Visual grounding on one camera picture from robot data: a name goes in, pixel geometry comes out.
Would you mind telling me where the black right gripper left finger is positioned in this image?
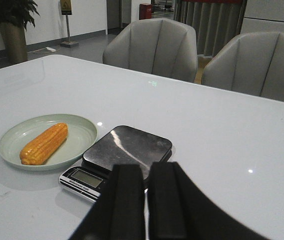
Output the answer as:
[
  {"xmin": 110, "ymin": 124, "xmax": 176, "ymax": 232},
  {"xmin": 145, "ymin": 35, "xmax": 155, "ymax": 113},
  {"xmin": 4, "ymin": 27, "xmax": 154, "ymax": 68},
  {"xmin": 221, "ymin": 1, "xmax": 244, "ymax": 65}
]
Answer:
[{"xmin": 70, "ymin": 164, "xmax": 145, "ymax": 240}]

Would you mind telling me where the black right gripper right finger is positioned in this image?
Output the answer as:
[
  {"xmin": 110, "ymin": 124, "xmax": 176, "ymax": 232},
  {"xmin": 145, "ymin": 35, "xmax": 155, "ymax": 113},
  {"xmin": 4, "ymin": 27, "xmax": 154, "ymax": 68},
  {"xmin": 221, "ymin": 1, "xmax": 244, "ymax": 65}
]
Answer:
[{"xmin": 148, "ymin": 162, "xmax": 264, "ymax": 240}]

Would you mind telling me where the orange corn cob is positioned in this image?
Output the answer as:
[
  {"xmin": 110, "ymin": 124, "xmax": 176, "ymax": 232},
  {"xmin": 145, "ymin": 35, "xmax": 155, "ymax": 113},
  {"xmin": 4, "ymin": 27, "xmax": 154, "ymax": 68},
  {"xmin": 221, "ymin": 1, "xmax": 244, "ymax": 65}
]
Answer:
[{"xmin": 19, "ymin": 122, "xmax": 68, "ymax": 166}]

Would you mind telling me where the black electronic kitchen scale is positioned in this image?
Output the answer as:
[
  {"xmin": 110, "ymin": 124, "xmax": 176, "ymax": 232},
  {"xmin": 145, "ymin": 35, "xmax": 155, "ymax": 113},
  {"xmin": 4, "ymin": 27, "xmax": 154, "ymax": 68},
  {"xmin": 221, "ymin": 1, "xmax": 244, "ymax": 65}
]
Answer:
[{"xmin": 58, "ymin": 125, "xmax": 173, "ymax": 202}]

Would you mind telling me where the light green round plate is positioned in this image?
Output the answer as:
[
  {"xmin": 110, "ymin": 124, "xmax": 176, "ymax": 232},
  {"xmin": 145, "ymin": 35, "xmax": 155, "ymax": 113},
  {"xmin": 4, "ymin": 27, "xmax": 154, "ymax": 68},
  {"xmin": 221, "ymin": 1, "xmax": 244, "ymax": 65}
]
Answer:
[{"xmin": 0, "ymin": 114, "xmax": 97, "ymax": 171}]

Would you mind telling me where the left grey upholstered chair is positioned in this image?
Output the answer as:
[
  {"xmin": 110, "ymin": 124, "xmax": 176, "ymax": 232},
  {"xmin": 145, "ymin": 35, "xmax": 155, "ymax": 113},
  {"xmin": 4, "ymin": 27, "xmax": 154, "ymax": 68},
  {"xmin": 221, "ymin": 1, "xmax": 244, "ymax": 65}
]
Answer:
[{"xmin": 102, "ymin": 18, "xmax": 198, "ymax": 83}]

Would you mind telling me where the grey upholstered chair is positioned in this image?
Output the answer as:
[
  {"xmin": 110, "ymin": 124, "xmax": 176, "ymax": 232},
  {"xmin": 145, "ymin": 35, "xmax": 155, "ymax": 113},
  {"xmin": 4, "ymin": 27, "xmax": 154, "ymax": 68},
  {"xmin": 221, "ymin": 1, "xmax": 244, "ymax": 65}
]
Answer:
[
  {"xmin": 202, "ymin": 31, "xmax": 284, "ymax": 102},
  {"xmin": 102, "ymin": 18, "xmax": 198, "ymax": 83}
]

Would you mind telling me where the right grey upholstered chair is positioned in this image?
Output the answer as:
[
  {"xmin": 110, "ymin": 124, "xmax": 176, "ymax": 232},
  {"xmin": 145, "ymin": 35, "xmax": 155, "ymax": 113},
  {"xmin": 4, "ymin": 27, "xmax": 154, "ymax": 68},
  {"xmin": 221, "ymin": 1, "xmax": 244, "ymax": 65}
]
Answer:
[{"xmin": 202, "ymin": 31, "xmax": 284, "ymax": 102}]

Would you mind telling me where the white power strip on floor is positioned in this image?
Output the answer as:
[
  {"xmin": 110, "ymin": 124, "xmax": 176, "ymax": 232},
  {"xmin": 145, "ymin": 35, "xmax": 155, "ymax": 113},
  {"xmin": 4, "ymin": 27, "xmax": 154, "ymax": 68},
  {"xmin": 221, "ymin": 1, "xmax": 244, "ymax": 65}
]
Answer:
[{"xmin": 46, "ymin": 47, "xmax": 56, "ymax": 52}]

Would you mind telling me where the grey striped curtain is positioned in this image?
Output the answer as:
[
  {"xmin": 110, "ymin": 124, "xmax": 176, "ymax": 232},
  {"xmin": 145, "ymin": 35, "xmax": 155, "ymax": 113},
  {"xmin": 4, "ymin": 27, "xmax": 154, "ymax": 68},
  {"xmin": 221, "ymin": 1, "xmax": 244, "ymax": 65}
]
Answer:
[{"xmin": 174, "ymin": 0, "xmax": 247, "ymax": 57}]

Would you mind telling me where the red trash bin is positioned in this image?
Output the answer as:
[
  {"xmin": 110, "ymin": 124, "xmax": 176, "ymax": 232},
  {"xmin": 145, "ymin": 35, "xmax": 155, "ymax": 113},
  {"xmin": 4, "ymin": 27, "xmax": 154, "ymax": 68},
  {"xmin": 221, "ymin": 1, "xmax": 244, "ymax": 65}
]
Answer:
[{"xmin": 139, "ymin": 3, "xmax": 152, "ymax": 20}]

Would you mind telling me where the yellow sign on stand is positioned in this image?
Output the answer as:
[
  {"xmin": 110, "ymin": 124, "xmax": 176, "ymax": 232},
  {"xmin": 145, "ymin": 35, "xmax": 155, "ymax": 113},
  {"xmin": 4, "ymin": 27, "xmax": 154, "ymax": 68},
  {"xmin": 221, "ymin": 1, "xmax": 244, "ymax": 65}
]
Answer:
[{"xmin": 60, "ymin": 0, "xmax": 79, "ymax": 48}]

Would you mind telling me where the white drawer cabinet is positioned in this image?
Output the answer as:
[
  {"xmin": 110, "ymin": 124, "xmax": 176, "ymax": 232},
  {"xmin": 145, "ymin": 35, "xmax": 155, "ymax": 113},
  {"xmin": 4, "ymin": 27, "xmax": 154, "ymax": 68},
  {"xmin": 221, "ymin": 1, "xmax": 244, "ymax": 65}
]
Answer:
[{"xmin": 240, "ymin": 0, "xmax": 284, "ymax": 34}]

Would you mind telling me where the potted green plant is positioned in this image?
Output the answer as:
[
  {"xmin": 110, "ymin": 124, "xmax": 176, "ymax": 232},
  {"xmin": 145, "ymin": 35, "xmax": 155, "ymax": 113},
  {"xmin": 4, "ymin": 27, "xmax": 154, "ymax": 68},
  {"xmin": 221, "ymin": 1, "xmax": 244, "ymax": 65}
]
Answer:
[{"xmin": 0, "ymin": 0, "xmax": 39, "ymax": 64}]

